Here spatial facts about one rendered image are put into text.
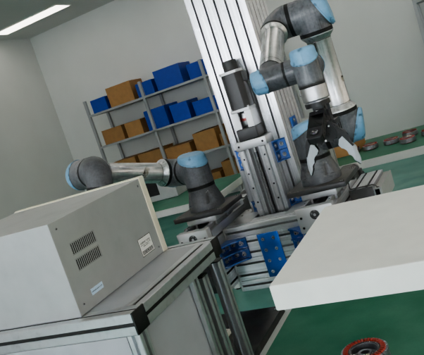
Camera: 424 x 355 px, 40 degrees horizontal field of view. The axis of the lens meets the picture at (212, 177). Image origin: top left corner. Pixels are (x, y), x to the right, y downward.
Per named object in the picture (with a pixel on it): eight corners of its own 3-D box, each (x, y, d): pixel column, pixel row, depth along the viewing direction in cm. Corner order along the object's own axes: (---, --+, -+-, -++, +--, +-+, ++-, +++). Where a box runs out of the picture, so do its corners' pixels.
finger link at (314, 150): (316, 171, 172) (326, 142, 169) (311, 176, 167) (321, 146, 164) (306, 167, 173) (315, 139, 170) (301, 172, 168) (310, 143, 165)
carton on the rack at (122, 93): (124, 104, 907) (117, 86, 903) (147, 96, 890) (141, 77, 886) (111, 108, 871) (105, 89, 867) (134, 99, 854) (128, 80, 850)
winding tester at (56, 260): (43, 275, 172) (18, 210, 170) (167, 248, 153) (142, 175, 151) (-62, 341, 137) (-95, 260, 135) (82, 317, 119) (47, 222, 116)
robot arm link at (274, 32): (254, 10, 210) (244, 75, 171) (283, -1, 206) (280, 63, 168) (265, 38, 216) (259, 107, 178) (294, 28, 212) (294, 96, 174)
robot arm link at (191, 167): (197, 187, 231) (186, 155, 230) (178, 190, 242) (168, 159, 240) (220, 177, 238) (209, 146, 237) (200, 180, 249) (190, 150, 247)
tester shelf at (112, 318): (27, 291, 180) (22, 277, 179) (222, 251, 151) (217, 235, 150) (-94, 368, 141) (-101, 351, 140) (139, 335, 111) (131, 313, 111)
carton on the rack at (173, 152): (180, 155, 893) (176, 144, 891) (203, 148, 875) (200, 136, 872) (168, 160, 858) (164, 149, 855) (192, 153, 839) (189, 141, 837)
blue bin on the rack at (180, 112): (186, 118, 874) (180, 102, 870) (202, 113, 862) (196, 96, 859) (174, 122, 836) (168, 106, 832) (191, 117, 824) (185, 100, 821)
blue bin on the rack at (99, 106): (109, 109, 921) (105, 97, 918) (123, 104, 908) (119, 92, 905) (94, 113, 884) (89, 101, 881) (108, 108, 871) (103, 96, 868)
